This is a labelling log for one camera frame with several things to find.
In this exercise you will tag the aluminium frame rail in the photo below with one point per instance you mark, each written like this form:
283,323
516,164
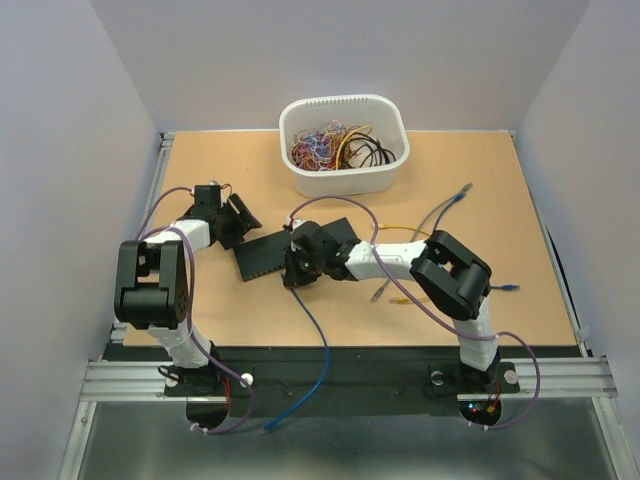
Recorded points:
140,381

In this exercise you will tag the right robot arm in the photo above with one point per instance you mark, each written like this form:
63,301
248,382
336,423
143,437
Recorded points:
455,279

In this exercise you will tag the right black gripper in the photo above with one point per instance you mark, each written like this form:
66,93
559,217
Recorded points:
293,275

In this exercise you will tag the black network switch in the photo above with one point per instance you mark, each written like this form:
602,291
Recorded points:
341,230
262,256

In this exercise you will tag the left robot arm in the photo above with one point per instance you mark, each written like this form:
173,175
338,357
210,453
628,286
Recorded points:
155,276

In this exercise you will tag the white plastic bin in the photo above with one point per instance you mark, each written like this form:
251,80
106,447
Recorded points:
343,145

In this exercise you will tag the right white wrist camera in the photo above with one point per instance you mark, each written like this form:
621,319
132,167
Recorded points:
292,223

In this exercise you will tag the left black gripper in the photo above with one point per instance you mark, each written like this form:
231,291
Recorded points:
241,227

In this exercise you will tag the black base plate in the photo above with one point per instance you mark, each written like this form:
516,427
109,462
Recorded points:
363,381

